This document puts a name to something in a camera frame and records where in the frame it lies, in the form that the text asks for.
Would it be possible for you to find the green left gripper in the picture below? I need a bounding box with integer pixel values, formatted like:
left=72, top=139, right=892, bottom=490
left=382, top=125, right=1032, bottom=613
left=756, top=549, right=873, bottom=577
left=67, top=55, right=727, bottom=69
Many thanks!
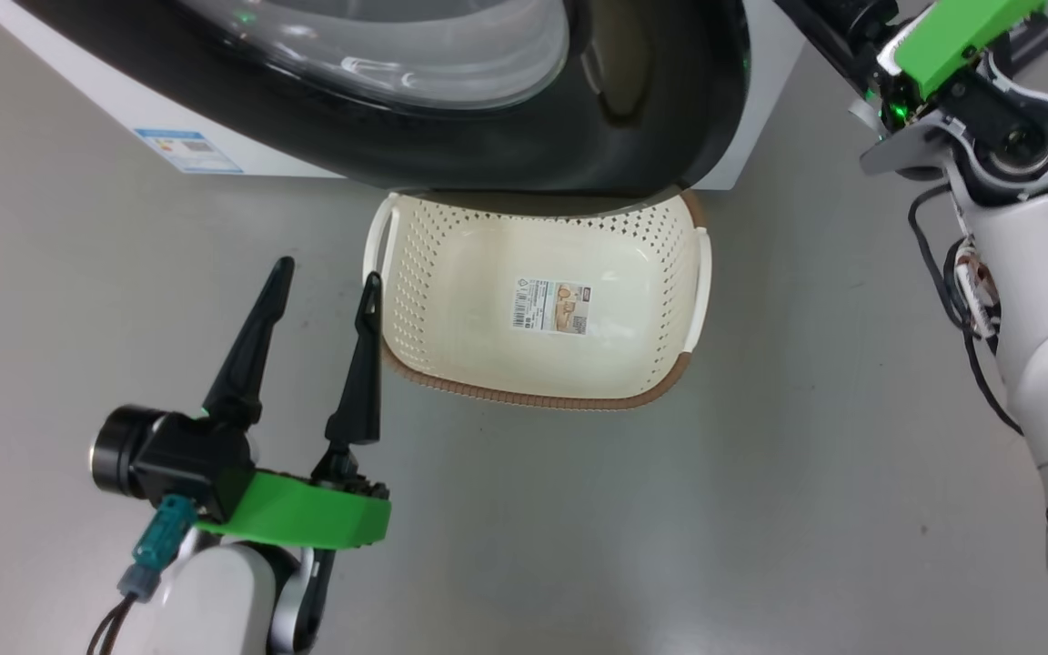
left=196, top=257, right=392, bottom=551

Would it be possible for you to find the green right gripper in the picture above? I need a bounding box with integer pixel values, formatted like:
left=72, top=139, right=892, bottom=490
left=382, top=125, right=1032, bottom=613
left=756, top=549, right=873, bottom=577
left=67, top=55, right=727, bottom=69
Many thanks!
left=774, top=0, right=1048, bottom=126

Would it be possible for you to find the black glass washing machine door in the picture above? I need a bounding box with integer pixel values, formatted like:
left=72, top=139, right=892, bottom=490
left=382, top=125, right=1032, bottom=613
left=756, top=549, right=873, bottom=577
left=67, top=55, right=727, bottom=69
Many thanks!
left=15, top=0, right=752, bottom=197

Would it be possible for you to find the white washing machine body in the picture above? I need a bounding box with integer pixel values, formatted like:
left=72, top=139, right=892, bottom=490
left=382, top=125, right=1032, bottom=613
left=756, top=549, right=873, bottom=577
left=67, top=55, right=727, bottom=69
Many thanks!
left=0, top=0, right=807, bottom=192

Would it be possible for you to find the cream perforated laundry basket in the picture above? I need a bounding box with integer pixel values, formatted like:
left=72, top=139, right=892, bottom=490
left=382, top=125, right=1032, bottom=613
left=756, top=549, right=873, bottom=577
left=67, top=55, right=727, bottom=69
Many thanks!
left=363, top=188, right=713, bottom=411

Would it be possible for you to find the printed basket label sticker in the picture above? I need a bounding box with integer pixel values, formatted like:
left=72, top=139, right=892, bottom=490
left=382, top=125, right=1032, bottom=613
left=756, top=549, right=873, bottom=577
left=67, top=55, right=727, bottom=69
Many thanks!
left=512, top=277, right=590, bottom=336

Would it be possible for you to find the blue energy label sticker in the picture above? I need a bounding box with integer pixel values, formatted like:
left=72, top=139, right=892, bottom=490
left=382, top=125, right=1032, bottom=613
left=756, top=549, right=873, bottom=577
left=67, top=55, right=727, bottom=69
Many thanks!
left=134, top=127, right=244, bottom=175

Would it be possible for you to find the left cable teal connector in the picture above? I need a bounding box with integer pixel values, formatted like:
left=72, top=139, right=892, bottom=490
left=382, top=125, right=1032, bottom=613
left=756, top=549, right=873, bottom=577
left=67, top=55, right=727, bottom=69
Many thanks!
left=86, top=495, right=200, bottom=655

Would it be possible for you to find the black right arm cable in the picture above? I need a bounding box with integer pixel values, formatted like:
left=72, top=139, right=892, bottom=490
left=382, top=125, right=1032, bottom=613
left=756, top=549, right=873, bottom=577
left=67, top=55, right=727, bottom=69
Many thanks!
left=907, top=182, right=1025, bottom=438

